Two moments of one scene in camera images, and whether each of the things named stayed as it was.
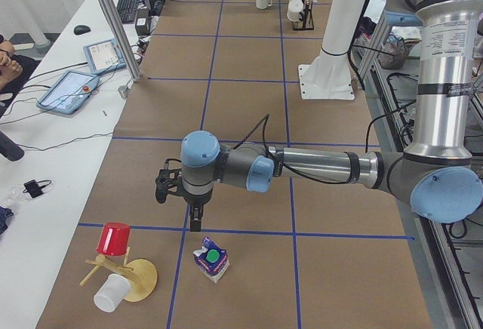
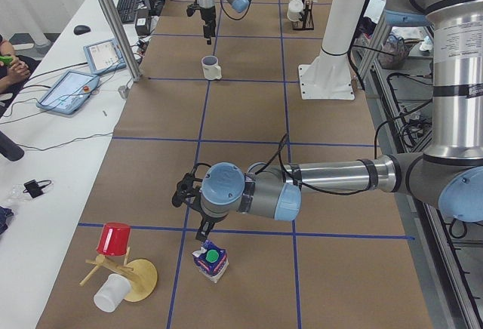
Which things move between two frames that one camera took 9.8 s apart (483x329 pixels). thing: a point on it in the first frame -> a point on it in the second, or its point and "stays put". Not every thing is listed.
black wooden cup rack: [306, 22] stays put
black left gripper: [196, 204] -> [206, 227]
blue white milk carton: [210, 260] stays put
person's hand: [9, 68] -> [17, 71]
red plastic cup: [114, 238] stays put
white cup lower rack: [294, 7] stays put
